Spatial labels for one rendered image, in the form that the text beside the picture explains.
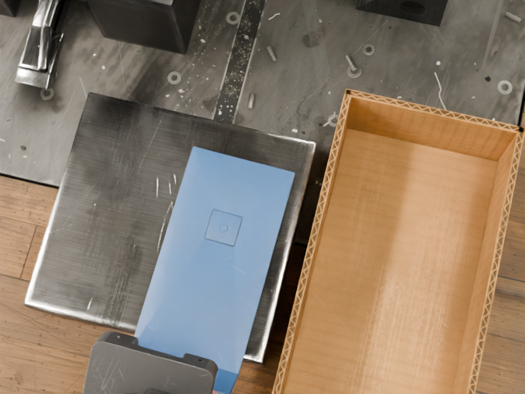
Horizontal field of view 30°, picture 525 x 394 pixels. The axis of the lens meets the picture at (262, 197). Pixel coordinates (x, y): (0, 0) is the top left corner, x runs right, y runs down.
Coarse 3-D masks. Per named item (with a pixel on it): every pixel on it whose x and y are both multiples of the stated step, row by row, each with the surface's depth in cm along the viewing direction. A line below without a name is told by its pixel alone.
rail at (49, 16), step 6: (54, 0) 65; (60, 0) 66; (66, 0) 67; (48, 6) 65; (54, 6) 65; (60, 6) 66; (66, 6) 67; (48, 12) 65; (54, 12) 65; (60, 12) 66; (66, 12) 67; (48, 18) 65; (54, 18) 65; (60, 18) 66; (42, 24) 65; (48, 24) 65; (54, 24) 65; (60, 24) 67; (60, 30) 67
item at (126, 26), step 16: (0, 0) 72; (16, 0) 74; (80, 0) 68; (96, 0) 68; (112, 0) 67; (192, 0) 71; (96, 16) 70; (112, 16) 70; (128, 16) 69; (144, 16) 68; (160, 16) 68; (176, 16) 67; (192, 16) 73; (112, 32) 73; (128, 32) 72; (144, 32) 71; (160, 32) 70; (176, 32) 70; (160, 48) 73; (176, 48) 73
